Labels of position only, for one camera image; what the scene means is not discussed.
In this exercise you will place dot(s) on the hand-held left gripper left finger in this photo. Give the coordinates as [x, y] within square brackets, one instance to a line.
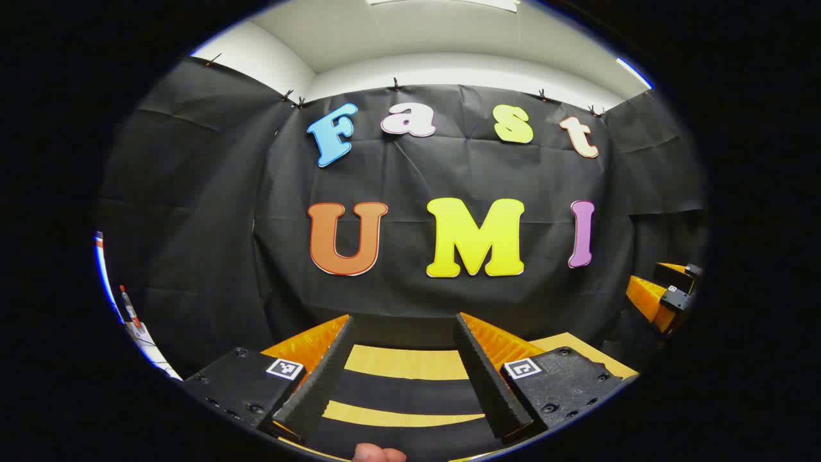
[321, 385]

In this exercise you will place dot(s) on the computer monitor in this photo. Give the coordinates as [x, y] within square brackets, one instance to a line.
[106, 276]

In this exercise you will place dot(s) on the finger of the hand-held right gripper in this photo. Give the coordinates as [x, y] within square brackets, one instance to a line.
[644, 301]
[673, 277]

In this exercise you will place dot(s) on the dark grey jeans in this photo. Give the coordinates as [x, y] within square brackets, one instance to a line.
[404, 388]

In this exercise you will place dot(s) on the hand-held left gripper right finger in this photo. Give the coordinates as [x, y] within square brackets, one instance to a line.
[487, 385]

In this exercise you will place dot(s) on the white side desk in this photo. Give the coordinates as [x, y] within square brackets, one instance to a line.
[151, 350]

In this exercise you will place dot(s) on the clear bottle with red label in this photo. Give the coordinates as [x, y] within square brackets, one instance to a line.
[130, 309]

